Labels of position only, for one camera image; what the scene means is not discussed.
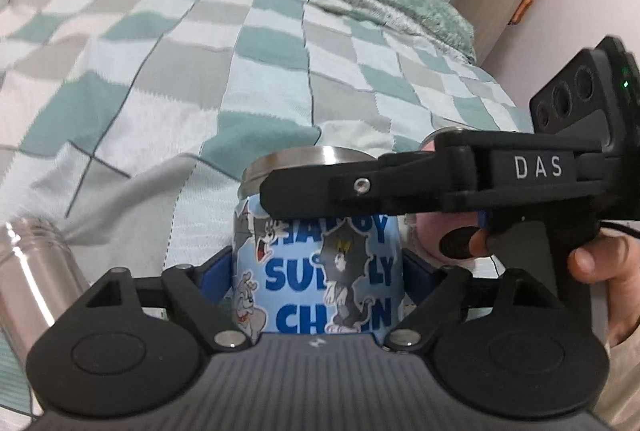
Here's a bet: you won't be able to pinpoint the checkered teal bed sheet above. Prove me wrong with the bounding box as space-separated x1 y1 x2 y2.
1 0 530 281

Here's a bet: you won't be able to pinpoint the blue cartoon printed cup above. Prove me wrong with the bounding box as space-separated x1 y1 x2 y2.
231 146 405 340

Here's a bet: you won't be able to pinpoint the person's right hand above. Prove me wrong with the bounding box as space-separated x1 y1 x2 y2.
466 227 640 347

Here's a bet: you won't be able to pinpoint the pink steel-rimmed cup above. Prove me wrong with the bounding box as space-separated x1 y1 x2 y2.
406 124 501 270

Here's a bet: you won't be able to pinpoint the stainless steel cup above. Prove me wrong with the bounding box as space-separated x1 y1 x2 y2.
0 217 89 365

